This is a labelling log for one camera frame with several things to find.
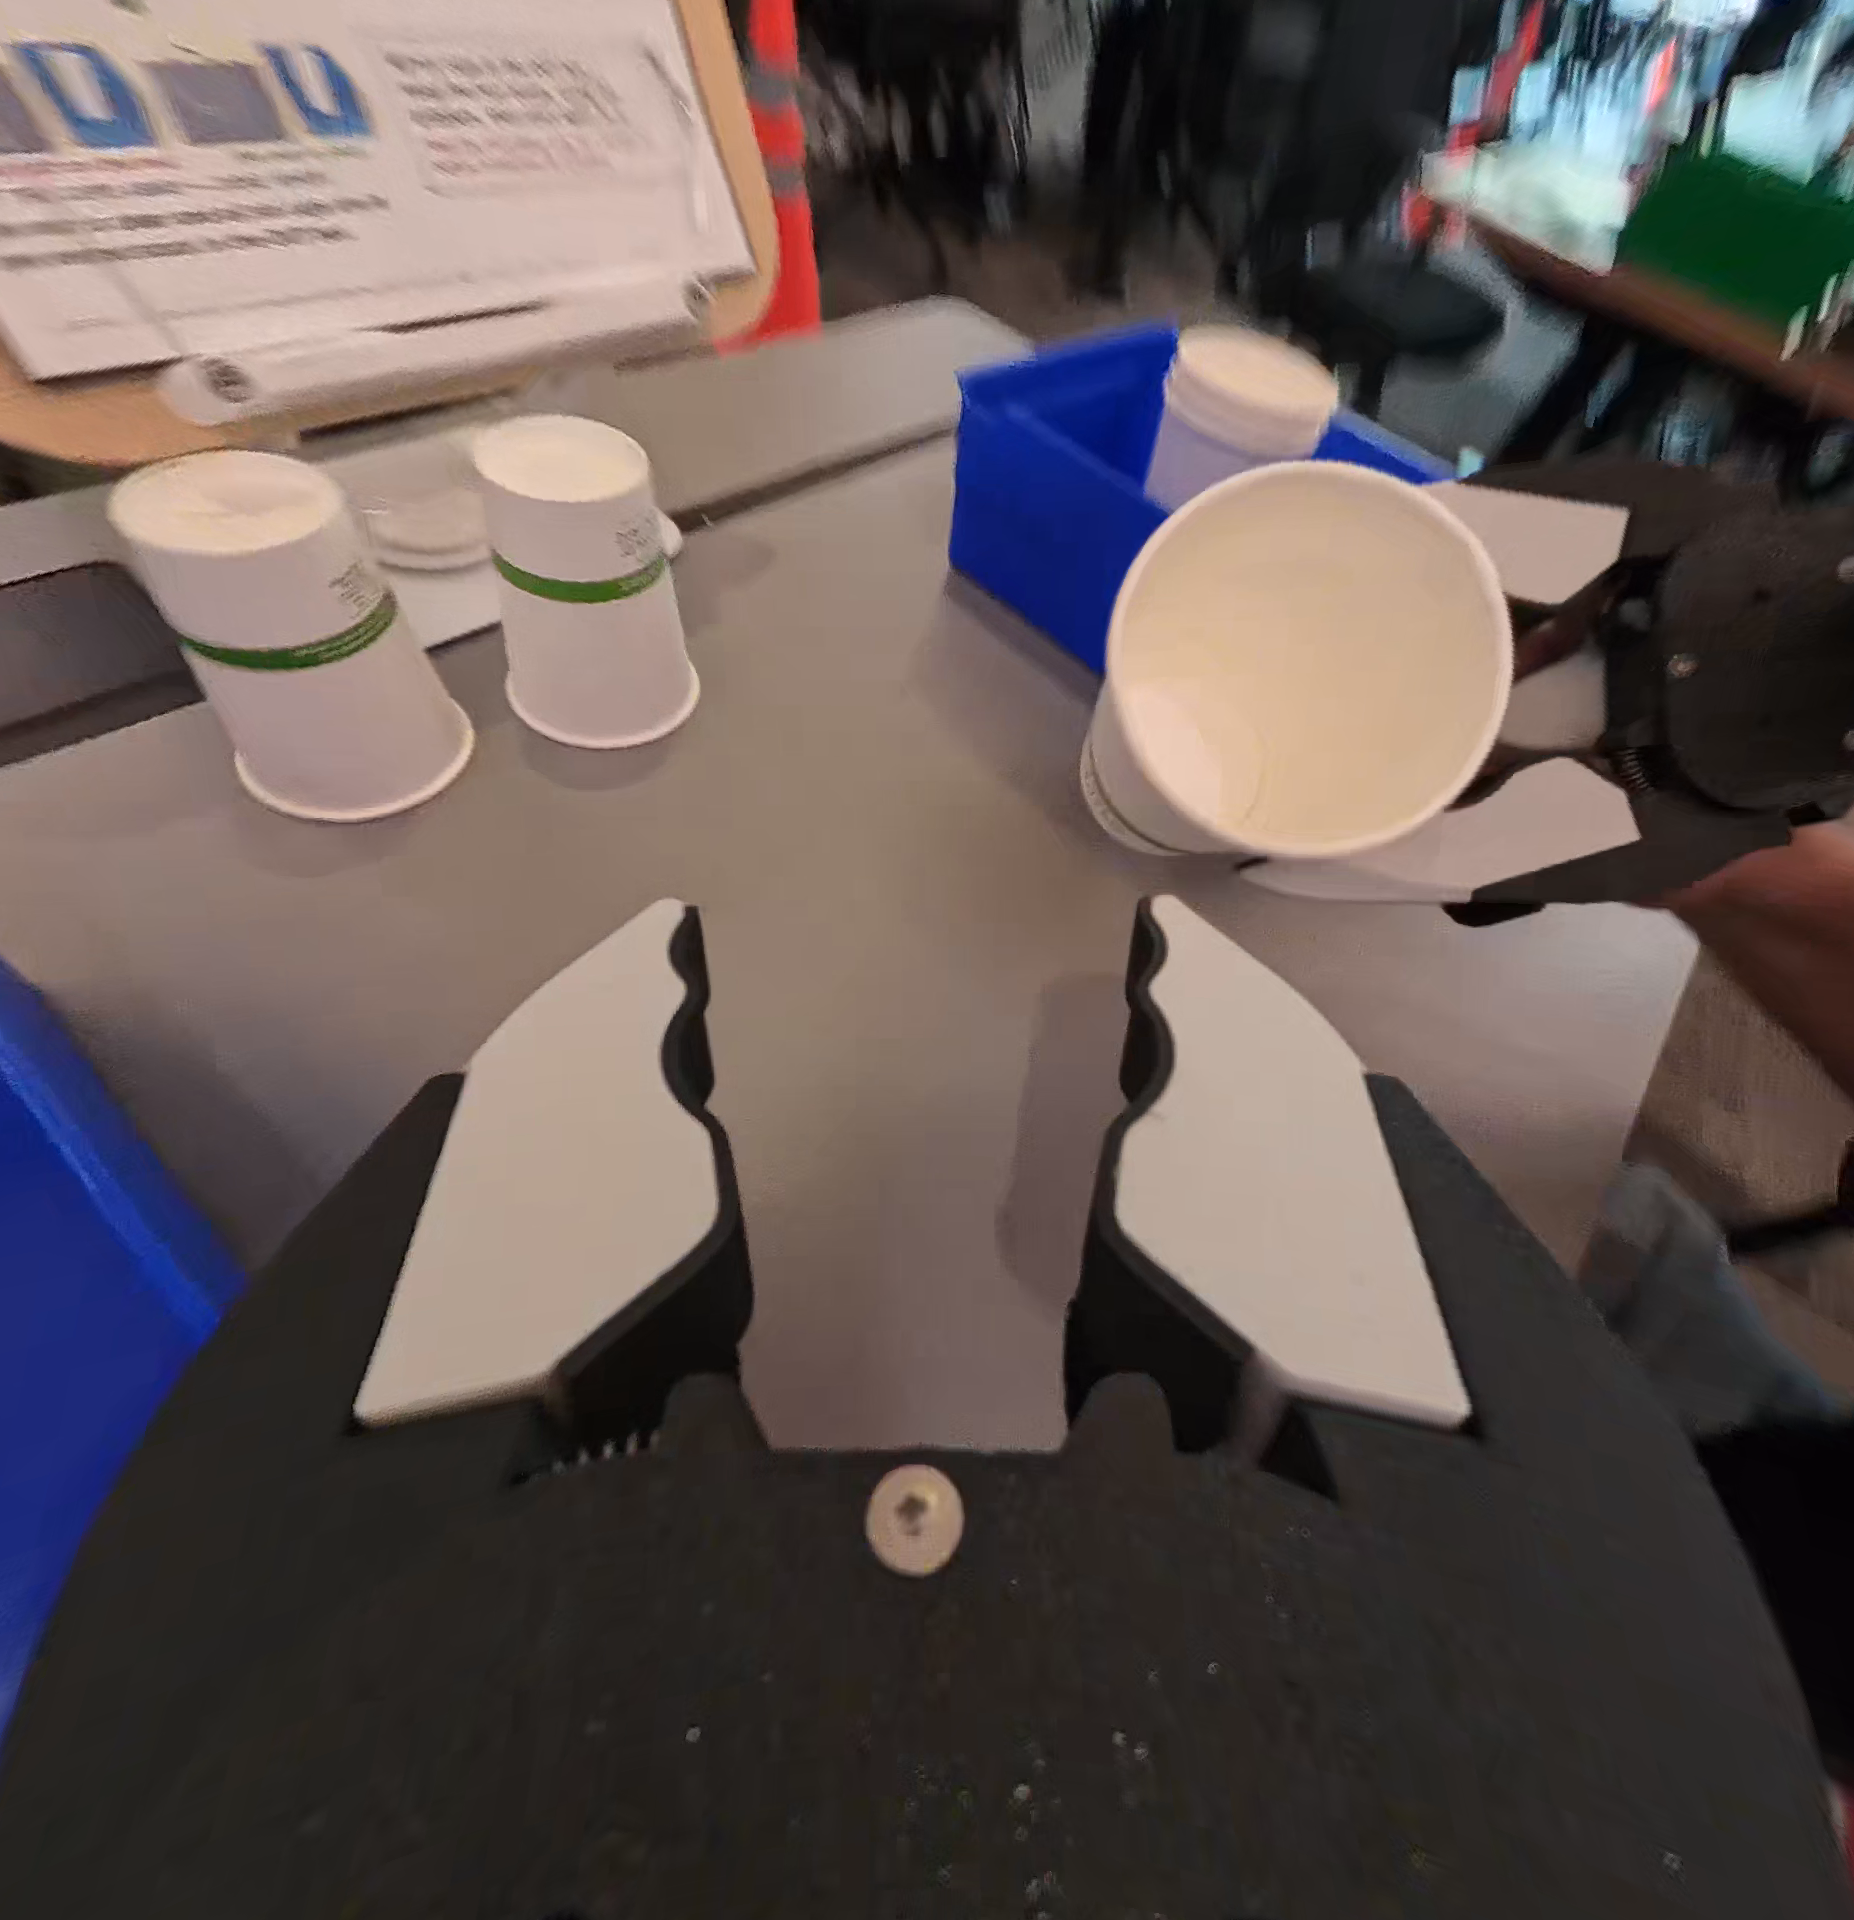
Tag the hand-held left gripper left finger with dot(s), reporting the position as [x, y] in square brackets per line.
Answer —
[551, 1200]

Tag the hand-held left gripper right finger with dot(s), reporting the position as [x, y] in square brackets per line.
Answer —
[1272, 1215]

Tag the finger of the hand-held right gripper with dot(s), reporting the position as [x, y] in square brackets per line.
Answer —
[1542, 832]
[1555, 541]

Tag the white paper cup green band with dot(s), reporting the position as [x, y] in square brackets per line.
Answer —
[596, 658]
[1300, 658]
[314, 718]

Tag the stack of white paper cups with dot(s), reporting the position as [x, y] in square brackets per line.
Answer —
[1242, 403]

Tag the blue plastic bin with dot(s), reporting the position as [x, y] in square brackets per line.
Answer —
[71, 1276]
[1031, 480]

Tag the person's right hand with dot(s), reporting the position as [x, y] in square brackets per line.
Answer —
[1810, 944]

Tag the brown wooden table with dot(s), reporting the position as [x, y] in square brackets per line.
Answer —
[1737, 345]

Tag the black office chair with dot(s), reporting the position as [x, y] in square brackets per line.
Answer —
[1390, 316]

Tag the green box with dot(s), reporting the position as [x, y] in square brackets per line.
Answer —
[1737, 240]

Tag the orange traffic cone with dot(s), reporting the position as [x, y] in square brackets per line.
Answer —
[783, 178]

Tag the wooden display board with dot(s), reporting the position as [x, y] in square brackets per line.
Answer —
[739, 178]

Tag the printed instruction sheet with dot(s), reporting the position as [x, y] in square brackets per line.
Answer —
[340, 196]

